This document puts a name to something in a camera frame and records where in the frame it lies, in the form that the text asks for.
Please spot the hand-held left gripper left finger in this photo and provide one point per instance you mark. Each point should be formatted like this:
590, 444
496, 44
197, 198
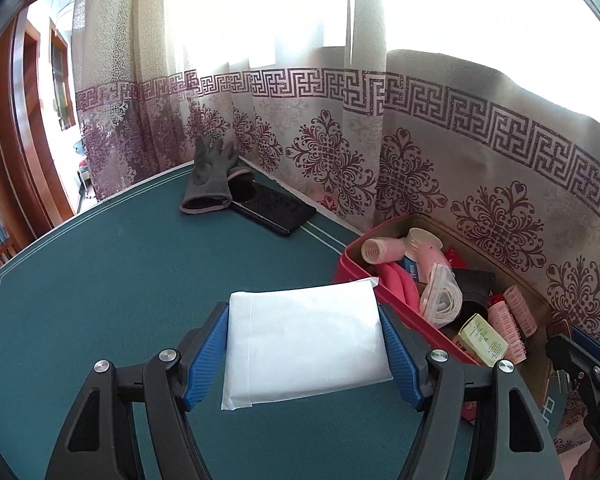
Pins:
207, 360

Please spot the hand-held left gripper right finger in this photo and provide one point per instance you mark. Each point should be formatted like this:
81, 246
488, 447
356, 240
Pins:
402, 360

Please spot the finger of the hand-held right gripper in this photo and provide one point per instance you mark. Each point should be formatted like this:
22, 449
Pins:
589, 342
562, 355

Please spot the small pink hair roller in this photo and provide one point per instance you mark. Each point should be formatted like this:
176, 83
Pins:
380, 251
521, 310

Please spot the white bandage roll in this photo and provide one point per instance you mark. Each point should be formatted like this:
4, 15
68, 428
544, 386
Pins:
440, 300

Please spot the pink foam curler rod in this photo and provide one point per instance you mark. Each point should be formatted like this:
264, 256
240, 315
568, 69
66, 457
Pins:
400, 281

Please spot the green yellow small box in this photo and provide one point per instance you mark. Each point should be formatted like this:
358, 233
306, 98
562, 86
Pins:
482, 340

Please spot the white blue medicine box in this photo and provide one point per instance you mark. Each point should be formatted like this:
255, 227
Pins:
412, 269

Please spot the white soft packet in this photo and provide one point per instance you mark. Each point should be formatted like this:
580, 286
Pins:
305, 345

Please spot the red biscuit box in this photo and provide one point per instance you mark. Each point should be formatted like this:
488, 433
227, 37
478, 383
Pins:
352, 265

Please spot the pink bristle hair roller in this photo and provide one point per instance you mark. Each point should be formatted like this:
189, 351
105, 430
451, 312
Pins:
505, 337

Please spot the black case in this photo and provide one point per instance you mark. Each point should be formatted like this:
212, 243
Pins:
475, 287

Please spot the red candy wrapper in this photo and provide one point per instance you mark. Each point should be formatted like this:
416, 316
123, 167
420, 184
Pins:
456, 257

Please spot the black smartphone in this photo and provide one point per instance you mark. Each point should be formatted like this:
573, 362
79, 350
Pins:
275, 207

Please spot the grey glove pink cuff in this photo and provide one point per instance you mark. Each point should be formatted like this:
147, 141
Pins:
207, 185
244, 174

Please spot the patterned lace curtain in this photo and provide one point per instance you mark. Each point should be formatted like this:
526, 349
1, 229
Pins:
330, 110

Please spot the wooden door frame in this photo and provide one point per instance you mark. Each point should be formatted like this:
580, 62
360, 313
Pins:
10, 160

